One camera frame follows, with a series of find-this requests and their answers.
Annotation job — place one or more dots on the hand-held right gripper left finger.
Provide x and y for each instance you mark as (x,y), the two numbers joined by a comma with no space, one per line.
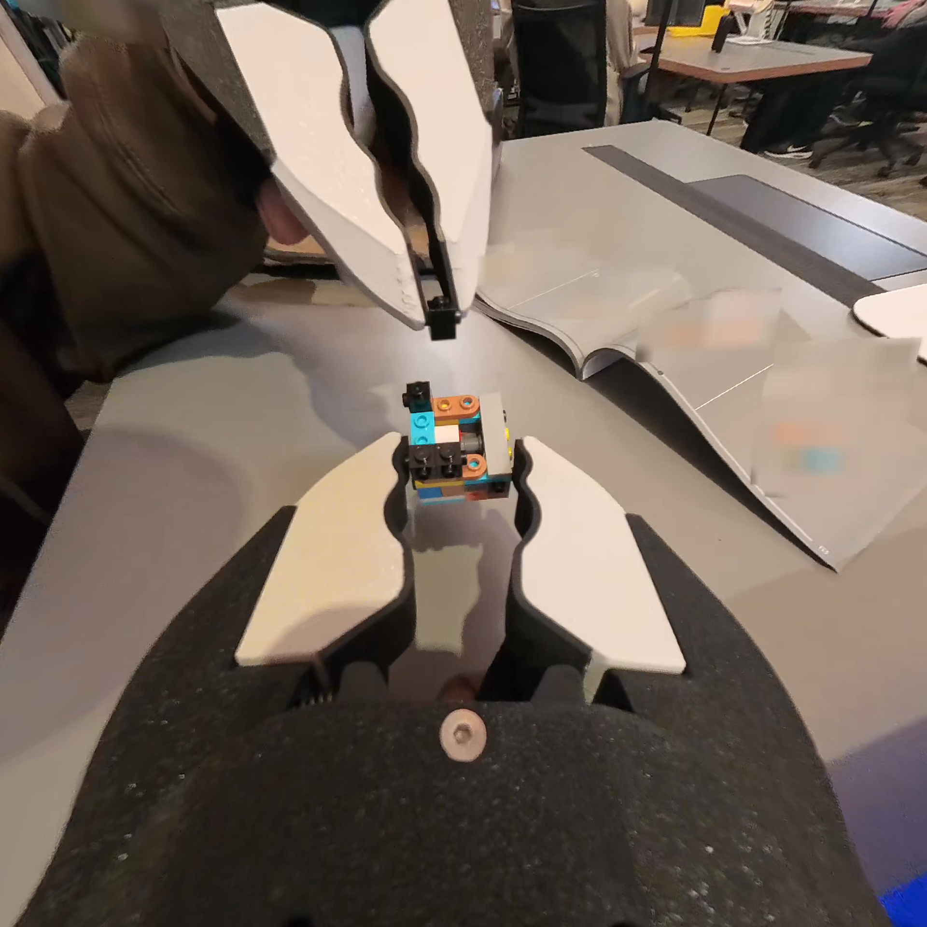
(333,565)

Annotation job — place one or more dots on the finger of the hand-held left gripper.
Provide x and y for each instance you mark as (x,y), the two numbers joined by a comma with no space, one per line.
(449,130)
(311,145)

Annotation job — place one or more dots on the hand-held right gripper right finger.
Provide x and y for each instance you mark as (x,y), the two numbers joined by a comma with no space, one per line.
(594,572)

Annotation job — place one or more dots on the multicoloured toy brick model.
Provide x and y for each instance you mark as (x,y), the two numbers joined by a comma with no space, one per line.
(449,463)

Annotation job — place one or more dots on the small black toy brick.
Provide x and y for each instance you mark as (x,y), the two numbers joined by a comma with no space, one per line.
(442,322)

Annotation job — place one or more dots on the grey desk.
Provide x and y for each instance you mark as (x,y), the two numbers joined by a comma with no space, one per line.
(217,405)

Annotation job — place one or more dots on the person's left hand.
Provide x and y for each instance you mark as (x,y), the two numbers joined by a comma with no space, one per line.
(282,217)

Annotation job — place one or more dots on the black mesh office chair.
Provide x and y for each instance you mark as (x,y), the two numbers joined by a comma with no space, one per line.
(557,65)

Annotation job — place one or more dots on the grey instruction booklet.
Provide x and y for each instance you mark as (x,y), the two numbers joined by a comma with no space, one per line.
(717,427)

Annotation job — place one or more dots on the yellow box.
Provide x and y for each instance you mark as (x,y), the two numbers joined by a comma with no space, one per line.
(695,20)

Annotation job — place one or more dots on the wood-edged office table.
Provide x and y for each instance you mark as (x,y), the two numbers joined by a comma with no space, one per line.
(760,61)

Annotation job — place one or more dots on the person's brown jacket torso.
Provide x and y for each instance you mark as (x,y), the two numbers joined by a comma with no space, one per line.
(29,434)

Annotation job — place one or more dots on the white tray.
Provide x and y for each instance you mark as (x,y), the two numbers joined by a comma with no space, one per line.
(898,318)

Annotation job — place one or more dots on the black swivel chair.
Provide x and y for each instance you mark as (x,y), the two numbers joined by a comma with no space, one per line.
(891,123)

